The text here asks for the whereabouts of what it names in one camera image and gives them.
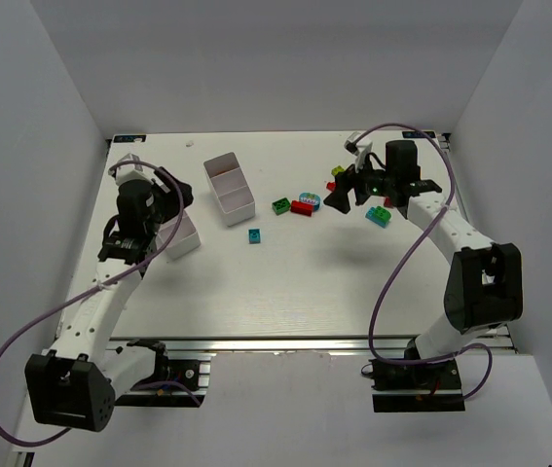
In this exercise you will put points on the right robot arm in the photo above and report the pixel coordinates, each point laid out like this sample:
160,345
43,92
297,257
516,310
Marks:
484,287

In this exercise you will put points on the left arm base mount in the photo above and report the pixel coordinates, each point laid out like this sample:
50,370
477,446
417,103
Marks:
168,379

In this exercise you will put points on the dark green lego brick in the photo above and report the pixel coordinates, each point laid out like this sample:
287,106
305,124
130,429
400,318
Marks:
281,206

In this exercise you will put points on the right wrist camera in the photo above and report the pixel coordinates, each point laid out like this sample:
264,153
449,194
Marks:
359,146

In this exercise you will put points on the white right sorting container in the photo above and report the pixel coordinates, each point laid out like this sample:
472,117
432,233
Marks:
230,189

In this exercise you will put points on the blue round toy piece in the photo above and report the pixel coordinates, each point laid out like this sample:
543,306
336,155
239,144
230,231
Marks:
311,199

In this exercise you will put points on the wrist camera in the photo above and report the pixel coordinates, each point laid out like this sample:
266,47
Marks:
129,172
359,146

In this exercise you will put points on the lime lego brick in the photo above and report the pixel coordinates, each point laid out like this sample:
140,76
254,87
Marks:
337,170

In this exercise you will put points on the red long lego brick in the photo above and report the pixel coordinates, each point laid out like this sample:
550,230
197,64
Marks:
301,208

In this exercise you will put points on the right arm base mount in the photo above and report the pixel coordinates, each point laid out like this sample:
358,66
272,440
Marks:
433,388

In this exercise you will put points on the white sorting container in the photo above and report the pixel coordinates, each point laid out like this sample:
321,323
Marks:
185,240
230,189

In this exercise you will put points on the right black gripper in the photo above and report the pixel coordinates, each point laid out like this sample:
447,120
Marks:
353,185

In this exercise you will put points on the cyan and lime lego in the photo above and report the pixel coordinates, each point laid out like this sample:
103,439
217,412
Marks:
379,216

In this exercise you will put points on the white left sorting container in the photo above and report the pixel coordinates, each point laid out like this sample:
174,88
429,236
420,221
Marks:
185,240

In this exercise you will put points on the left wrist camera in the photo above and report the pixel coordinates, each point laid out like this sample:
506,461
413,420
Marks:
129,172

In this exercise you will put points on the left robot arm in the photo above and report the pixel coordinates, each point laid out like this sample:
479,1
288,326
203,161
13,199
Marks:
76,383

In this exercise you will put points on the small cyan lego brick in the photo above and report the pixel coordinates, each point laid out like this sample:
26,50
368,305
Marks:
254,236

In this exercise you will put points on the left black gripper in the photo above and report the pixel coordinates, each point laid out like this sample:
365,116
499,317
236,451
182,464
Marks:
169,196

